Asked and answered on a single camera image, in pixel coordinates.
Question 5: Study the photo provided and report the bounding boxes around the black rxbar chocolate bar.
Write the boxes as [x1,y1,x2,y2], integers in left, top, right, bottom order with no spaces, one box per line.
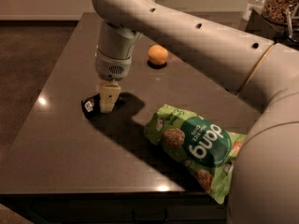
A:
[81,94,125,119]

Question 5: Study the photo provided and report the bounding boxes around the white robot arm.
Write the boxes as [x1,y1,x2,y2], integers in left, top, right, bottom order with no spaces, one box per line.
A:
[92,0,299,224]

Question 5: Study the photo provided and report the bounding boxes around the green dang chips bag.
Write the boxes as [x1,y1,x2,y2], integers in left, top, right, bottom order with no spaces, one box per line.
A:
[144,105,246,204]

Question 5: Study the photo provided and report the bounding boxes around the clear jar of granola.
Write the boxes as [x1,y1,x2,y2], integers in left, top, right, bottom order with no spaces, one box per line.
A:
[262,0,299,24]

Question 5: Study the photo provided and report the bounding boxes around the clear plastic bottle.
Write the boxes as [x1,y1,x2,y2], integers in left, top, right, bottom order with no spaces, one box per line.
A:
[242,0,264,21]

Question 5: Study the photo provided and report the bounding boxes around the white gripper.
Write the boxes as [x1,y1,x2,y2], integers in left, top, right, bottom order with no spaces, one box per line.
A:
[95,22,141,113]

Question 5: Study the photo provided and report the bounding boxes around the dark snack tray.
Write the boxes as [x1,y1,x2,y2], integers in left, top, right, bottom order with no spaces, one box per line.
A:
[245,10,299,50]

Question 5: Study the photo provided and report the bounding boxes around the orange fruit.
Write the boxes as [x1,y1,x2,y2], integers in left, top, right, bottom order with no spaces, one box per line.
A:
[148,45,168,65]

